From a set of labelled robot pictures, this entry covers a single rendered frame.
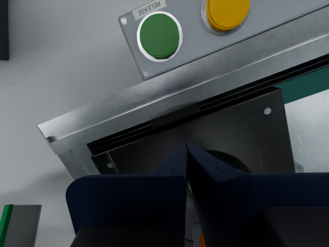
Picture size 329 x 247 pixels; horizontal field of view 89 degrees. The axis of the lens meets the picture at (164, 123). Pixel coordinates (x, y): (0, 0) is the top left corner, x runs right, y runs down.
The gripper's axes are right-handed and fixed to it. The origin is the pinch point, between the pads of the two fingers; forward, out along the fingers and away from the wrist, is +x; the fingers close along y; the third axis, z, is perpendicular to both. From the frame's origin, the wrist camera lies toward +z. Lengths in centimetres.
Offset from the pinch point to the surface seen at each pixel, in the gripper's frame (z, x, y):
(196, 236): -10.2, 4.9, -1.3
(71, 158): -6.1, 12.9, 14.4
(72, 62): 6.3, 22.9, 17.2
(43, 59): 6.9, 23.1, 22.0
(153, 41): 7.7, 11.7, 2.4
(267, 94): 2.1, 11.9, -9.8
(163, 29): 8.7, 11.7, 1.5
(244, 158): -5.8, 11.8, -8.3
